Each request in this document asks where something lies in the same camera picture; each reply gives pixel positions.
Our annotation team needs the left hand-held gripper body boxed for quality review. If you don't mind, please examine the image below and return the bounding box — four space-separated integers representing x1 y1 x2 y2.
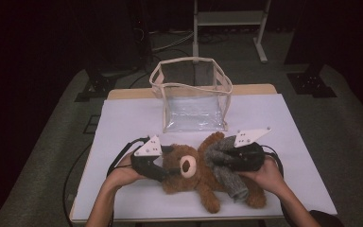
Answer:
130 134 171 183

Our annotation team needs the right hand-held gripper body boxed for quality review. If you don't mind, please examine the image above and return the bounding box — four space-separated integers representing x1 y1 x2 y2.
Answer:
225 127 272 173

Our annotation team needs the brown teddy bear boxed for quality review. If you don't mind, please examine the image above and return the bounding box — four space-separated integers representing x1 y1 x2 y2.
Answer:
161 131 268 215

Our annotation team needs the grey knit doll sweater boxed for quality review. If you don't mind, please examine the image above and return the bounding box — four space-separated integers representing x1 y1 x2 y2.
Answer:
203 135 250 203

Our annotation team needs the person's right hand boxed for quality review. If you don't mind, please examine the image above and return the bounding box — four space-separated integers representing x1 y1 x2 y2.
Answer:
237 155 285 195

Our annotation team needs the person's left hand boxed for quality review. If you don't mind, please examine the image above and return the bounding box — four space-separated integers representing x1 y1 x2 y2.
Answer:
107 152 146 190

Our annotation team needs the clear plastic bag beige trim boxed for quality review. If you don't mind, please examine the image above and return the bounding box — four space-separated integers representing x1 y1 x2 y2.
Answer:
148 56 233 133

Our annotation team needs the wooden table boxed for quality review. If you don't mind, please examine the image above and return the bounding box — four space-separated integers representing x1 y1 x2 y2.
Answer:
69 83 338 223

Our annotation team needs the black stand base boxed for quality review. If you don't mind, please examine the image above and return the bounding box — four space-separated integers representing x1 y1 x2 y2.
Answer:
74 67 117 103
286 62 338 98

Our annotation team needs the white metal stand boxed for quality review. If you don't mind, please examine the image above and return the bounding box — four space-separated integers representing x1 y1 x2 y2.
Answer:
192 0 272 64

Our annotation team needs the left hand-held gripper cable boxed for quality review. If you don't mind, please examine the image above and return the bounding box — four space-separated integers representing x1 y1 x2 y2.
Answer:
106 136 151 178

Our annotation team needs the black floor frame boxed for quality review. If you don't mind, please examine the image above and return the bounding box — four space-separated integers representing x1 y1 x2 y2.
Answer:
83 114 102 135

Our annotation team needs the black floor cable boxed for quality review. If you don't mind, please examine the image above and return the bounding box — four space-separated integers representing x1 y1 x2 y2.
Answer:
61 143 94 227

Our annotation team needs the white floor cable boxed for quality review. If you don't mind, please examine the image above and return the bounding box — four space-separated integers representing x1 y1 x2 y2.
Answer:
150 29 195 53

